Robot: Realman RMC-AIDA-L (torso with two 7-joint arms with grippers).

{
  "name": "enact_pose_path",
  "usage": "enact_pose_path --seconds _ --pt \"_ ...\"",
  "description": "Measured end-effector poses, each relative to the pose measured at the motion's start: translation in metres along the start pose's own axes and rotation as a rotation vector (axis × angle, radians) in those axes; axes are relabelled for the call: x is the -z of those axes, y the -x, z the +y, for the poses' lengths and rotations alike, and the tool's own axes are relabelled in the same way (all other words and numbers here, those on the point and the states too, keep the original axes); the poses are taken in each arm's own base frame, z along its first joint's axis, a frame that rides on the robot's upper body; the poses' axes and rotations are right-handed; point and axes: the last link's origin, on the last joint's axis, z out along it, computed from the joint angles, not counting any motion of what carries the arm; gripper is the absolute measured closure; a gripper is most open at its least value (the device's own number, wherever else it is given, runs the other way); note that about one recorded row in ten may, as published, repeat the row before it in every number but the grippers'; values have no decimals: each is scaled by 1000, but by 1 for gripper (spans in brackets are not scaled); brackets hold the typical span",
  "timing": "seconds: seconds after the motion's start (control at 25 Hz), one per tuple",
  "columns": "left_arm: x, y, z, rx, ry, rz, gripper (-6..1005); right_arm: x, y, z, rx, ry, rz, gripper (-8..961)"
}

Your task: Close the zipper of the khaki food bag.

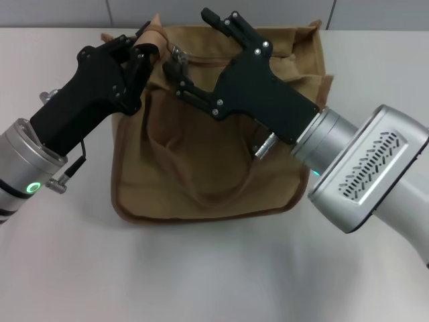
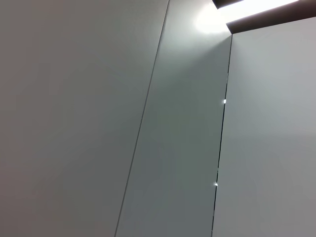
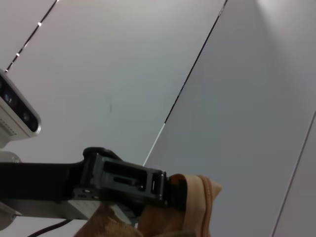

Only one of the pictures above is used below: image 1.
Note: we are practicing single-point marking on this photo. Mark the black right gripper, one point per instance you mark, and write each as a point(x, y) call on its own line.
point(258, 90)

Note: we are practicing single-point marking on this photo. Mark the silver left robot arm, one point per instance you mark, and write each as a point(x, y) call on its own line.
point(23, 161)

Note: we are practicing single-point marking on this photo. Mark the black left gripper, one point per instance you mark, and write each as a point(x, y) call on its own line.
point(83, 97)

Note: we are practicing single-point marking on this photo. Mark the khaki canvas food bag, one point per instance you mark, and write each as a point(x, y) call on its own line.
point(201, 167)

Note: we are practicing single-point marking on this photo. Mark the silver metal zipper pull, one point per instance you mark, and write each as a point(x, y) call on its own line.
point(178, 55)

